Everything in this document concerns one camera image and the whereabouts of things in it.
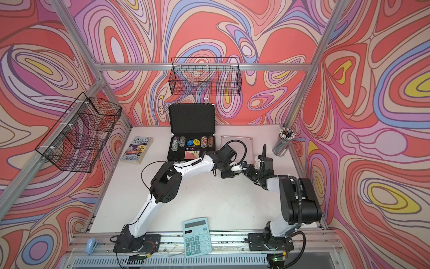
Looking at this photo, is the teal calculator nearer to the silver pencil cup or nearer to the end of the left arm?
the end of the left arm

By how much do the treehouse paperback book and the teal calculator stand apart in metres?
0.49

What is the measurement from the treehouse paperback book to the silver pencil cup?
82 cm

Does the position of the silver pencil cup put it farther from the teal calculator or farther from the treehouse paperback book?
the treehouse paperback book

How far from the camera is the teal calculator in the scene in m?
0.72

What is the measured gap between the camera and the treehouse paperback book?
101 cm

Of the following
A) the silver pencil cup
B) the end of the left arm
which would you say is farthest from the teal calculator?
the silver pencil cup

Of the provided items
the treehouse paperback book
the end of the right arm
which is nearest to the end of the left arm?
the end of the right arm

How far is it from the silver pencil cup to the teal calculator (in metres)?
0.59

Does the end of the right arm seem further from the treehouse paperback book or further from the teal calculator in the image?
the treehouse paperback book

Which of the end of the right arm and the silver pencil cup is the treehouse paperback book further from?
the silver pencil cup
